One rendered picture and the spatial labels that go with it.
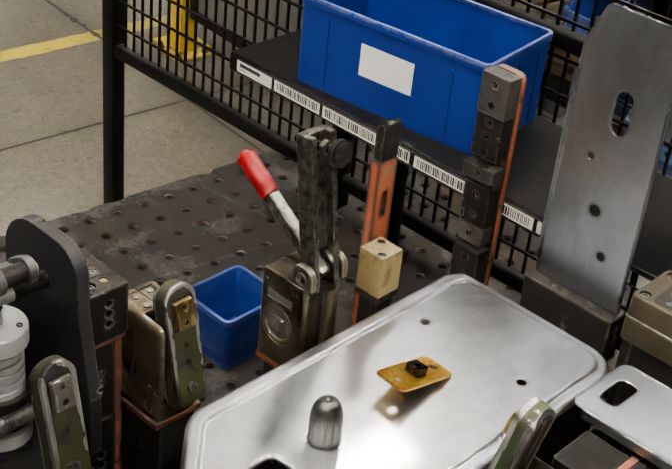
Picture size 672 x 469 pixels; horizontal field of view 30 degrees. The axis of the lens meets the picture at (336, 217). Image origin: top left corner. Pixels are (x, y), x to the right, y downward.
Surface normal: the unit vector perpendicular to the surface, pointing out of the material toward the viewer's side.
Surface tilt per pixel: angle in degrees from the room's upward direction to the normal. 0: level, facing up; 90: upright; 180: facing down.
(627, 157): 90
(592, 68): 90
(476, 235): 90
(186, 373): 78
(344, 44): 90
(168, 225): 0
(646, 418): 0
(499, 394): 0
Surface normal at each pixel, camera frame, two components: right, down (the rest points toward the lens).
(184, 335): 0.71, 0.24
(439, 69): -0.62, 0.37
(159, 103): 0.09, -0.84
